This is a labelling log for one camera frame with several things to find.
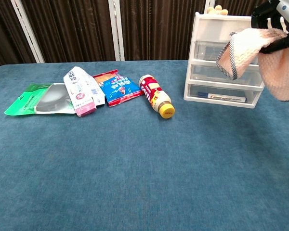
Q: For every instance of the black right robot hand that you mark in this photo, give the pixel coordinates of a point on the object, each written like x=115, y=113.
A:
x=263, y=13

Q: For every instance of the white knitted cloth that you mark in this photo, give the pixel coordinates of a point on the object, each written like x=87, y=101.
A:
x=279, y=79

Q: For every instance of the white plastic drawer unit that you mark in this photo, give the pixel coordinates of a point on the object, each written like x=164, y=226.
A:
x=202, y=62

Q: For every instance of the beige plush toy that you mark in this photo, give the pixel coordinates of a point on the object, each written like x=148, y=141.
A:
x=216, y=10

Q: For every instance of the large clear plastic drawer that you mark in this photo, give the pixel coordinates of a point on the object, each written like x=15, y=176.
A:
x=204, y=50

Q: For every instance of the medium clear plastic drawer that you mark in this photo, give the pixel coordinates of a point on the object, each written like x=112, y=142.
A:
x=207, y=72

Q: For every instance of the white marker pen blue cap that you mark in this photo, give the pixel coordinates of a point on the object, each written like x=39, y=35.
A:
x=227, y=98

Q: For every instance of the clear drawer holding marker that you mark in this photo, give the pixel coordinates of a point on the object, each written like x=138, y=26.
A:
x=197, y=90

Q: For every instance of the red-label bottle yellow cap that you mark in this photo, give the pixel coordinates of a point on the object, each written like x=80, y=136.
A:
x=155, y=95

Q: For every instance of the blue red snack bag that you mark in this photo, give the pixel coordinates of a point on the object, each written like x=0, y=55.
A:
x=119, y=89

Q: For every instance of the dark brown curtain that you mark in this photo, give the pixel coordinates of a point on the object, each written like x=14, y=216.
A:
x=72, y=29

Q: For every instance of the white pink milk carton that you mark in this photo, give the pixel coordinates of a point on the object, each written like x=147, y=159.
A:
x=80, y=90

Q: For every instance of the blue velvet tablecloth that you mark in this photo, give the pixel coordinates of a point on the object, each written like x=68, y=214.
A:
x=125, y=163

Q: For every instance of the green silver foil pouch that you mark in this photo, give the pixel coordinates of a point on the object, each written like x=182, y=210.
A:
x=38, y=101

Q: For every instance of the short white frame post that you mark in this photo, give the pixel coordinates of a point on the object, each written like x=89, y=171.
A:
x=209, y=6

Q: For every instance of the wide white frame post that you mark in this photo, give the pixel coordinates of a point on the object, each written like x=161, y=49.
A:
x=116, y=29

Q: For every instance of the slanted white frame post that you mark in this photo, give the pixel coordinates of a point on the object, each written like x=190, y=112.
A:
x=26, y=29

